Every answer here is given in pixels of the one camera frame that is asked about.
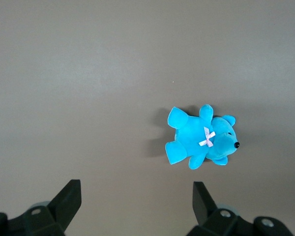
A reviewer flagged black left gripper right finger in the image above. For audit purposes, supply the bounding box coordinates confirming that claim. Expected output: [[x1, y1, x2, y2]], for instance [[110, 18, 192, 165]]
[[186, 181, 294, 236]]

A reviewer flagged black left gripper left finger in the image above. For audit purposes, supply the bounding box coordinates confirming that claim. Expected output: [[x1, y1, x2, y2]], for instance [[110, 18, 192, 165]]
[[0, 179, 82, 236]]

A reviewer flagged blue plush teddy bear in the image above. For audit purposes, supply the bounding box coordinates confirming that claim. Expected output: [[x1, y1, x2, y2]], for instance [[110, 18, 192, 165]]
[[165, 104, 240, 171]]

